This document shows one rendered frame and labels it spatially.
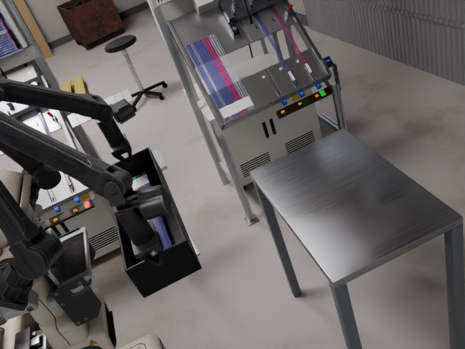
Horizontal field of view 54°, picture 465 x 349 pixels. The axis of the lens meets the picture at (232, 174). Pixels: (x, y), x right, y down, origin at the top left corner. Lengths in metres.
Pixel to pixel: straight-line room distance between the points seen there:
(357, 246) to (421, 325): 0.86
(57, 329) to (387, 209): 1.11
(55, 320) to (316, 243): 0.85
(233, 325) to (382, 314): 0.72
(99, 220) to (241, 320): 1.12
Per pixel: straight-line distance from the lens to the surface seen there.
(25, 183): 1.40
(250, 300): 2.48
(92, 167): 1.06
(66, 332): 1.56
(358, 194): 1.65
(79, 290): 1.42
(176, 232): 1.38
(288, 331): 2.31
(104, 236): 3.04
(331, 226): 1.55
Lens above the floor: 1.87
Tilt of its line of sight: 34 degrees down
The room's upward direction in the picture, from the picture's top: 21 degrees counter-clockwise
